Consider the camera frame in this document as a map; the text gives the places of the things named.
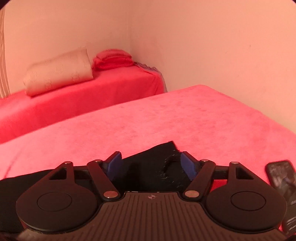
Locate black pants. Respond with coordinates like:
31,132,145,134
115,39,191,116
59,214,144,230
1,142,190,234

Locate black smartphone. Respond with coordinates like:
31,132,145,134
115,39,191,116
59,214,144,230
265,160,296,236

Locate pink bed blanket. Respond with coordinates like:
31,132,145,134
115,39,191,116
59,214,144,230
1,85,295,179

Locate red covered bench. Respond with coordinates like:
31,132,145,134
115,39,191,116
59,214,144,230
1,64,166,143

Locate striped curtain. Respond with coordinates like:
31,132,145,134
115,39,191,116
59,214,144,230
0,7,10,99

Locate beige embossed pillow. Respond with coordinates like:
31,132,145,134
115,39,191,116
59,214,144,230
23,48,93,96

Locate folded red cloth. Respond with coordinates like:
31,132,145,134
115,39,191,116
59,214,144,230
92,49,134,71

